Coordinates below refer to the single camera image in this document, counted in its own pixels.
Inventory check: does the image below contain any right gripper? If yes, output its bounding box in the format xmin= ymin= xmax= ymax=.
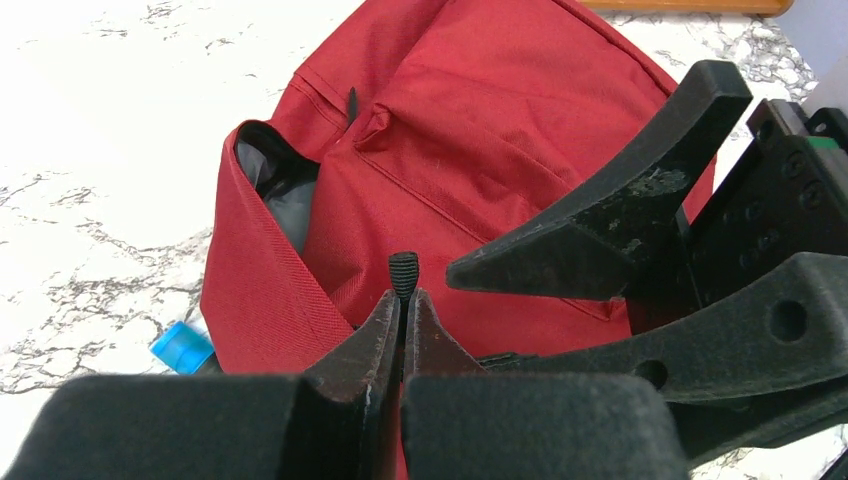
xmin=446 ymin=60 xmax=847 ymax=464

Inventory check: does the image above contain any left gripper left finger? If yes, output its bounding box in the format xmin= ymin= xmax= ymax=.
xmin=7 ymin=292 xmax=402 ymax=479

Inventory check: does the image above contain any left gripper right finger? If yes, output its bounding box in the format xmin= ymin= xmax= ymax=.
xmin=401 ymin=290 xmax=689 ymax=479

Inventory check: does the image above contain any red student backpack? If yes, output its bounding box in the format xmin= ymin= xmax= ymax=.
xmin=199 ymin=0 xmax=717 ymax=480

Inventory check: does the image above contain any blue black highlighter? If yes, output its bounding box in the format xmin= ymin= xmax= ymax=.
xmin=150 ymin=322 xmax=223 ymax=375

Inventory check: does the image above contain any wooden shelf rack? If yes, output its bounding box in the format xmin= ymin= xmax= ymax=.
xmin=581 ymin=0 xmax=794 ymax=17

